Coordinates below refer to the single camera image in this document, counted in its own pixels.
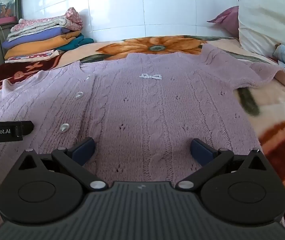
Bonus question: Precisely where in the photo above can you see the white pillow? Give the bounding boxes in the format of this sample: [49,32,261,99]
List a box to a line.
[237,0,285,58]

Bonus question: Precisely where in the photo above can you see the folded teal cloth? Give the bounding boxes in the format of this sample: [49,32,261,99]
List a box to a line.
[57,33,94,52]

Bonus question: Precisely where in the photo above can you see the pink pillow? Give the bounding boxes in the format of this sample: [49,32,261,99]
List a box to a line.
[207,5,240,37]

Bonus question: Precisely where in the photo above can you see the pink floral cloth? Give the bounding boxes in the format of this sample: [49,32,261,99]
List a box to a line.
[56,7,83,31]

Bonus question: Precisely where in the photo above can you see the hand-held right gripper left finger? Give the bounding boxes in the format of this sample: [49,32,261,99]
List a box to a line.
[18,137,109,192]

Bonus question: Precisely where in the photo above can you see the white pink knit cloth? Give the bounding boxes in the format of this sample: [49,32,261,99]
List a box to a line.
[7,16,68,41]

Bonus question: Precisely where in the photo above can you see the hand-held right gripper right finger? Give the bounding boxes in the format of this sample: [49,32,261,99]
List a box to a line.
[175,138,268,191]

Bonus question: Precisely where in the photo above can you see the purple knit sweater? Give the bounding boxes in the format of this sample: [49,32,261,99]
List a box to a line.
[0,44,285,228]

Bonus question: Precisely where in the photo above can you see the floral fleece blanket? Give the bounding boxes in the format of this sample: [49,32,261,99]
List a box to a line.
[0,35,285,236]

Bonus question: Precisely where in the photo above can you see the pink patterned cloth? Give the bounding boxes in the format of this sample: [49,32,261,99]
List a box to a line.
[5,49,65,62]

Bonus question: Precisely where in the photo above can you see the folded orange cloth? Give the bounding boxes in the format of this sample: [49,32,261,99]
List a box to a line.
[5,31,82,58]

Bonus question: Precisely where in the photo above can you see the folded purple cloth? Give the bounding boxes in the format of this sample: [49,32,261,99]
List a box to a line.
[2,27,71,49]

